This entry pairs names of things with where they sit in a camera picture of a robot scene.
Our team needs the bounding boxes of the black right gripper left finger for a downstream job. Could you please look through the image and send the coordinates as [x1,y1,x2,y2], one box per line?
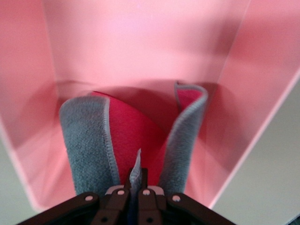
[92,168,132,225]

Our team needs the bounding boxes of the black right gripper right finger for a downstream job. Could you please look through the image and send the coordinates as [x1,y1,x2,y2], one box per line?
[138,168,164,225]

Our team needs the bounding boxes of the grey and red cloth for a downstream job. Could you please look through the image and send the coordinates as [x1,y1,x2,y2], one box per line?
[59,81,209,225]

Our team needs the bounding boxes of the pink plastic bin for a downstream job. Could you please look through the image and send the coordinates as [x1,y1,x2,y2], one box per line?
[0,0,300,211]

